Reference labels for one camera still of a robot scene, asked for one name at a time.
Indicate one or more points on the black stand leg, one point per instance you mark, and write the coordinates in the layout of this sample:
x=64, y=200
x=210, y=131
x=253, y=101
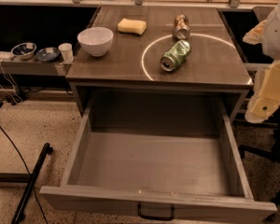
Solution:
x=19, y=214

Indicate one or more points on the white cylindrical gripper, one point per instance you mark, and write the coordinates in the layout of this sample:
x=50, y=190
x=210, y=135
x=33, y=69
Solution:
x=277, y=36

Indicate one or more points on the crushed green soda can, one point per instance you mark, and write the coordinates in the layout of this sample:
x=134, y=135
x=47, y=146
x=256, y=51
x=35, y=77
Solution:
x=175, y=56

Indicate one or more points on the yellow sponge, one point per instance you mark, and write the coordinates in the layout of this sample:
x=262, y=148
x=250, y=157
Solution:
x=132, y=26

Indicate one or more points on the small white paper cup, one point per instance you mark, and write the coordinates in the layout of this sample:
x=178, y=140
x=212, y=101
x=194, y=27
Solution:
x=67, y=52

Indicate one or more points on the white bowl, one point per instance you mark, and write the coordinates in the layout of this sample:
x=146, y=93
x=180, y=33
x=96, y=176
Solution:
x=96, y=41

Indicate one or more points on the open grey top drawer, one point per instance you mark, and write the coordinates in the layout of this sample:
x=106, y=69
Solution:
x=158, y=149

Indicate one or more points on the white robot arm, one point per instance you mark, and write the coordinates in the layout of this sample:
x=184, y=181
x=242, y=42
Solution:
x=270, y=41

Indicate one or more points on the black drawer handle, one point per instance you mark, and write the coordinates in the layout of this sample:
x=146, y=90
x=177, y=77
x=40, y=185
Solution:
x=156, y=212

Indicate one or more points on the dark blue saucer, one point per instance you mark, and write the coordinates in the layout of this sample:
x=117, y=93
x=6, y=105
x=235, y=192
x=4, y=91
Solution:
x=47, y=54

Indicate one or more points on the white power strip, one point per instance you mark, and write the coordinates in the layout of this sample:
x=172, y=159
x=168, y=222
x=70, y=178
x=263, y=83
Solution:
x=4, y=55

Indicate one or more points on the wooden cabinet with dark top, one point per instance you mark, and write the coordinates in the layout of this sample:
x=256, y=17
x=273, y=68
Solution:
x=135, y=60

